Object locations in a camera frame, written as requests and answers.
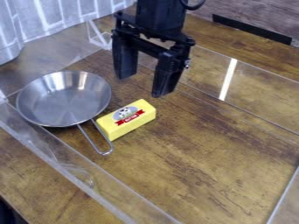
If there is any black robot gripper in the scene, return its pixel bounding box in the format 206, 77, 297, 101
112, 0, 194, 98

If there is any silver metal frying pan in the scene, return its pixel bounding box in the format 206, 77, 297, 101
15, 70, 113, 156

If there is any black strip on table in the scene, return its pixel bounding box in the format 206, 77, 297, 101
212, 14, 292, 46

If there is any yellow butter block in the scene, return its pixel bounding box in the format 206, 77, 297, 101
96, 99, 156, 141

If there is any white sheer curtain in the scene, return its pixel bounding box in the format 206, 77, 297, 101
0, 0, 136, 66

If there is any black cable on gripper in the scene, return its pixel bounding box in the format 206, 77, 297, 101
178, 0, 208, 11

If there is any clear acrylic barrier wall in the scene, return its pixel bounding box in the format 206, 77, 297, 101
0, 17, 299, 224

